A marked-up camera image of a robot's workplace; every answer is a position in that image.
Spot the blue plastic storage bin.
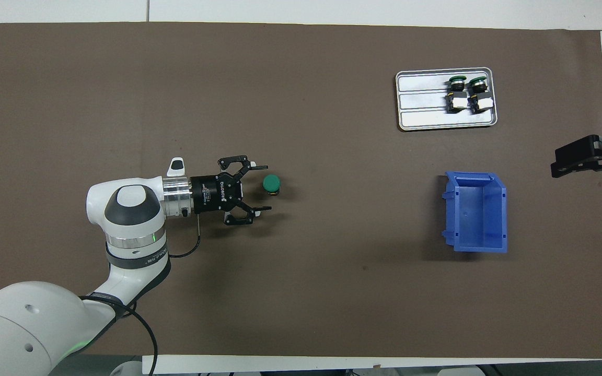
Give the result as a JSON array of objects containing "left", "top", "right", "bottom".
[{"left": 441, "top": 171, "right": 508, "bottom": 254}]

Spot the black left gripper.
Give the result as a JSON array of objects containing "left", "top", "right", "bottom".
[{"left": 190, "top": 155, "right": 273, "bottom": 227}]

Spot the brown paper table mat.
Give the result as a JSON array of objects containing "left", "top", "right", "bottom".
[{"left": 0, "top": 22, "right": 602, "bottom": 360}]

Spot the grey metal tray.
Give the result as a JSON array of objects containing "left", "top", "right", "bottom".
[{"left": 395, "top": 67, "right": 499, "bottom": 132}]

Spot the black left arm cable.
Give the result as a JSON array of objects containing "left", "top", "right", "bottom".
[{"left": 79, "top": 215, "right": 201, "bottom": 376}]

